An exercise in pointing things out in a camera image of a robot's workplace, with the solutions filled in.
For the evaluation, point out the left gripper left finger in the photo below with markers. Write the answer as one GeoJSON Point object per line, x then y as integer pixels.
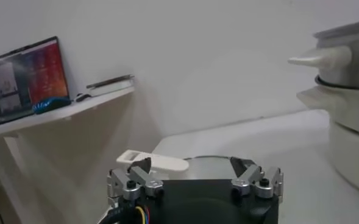
{"type": "Point", "coordinates": [136, 179]}

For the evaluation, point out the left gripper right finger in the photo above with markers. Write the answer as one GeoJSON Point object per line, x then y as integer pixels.
{"type": "Point", "coordinates": [252, 179]}

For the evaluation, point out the flat white box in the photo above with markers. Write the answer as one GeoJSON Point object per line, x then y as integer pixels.
{"type": "Point", "coordinates": [112, 89]}

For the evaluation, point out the small black adapter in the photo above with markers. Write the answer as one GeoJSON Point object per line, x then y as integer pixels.
{"type": "Point", "coordinates": [83, 97]}

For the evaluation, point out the white side table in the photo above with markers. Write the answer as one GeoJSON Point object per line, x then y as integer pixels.
{"type": "Point", "coordinates": [60, 115]}

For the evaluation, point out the flat black device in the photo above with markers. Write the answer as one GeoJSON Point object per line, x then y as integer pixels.
{"type": "Point", "coordinates": [110, 81]}

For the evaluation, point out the white electric cooking pot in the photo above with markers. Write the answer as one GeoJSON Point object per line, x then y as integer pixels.
{"type": "Point", "coordinates": [353, 146]}

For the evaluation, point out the blue computer mouse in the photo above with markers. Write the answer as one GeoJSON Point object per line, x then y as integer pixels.
{"type": "Point", "coordinates": [51, 104]}

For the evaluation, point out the open black laptop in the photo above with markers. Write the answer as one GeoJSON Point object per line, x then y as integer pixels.
{"type": "Point", "coordinates": [27, 76]}

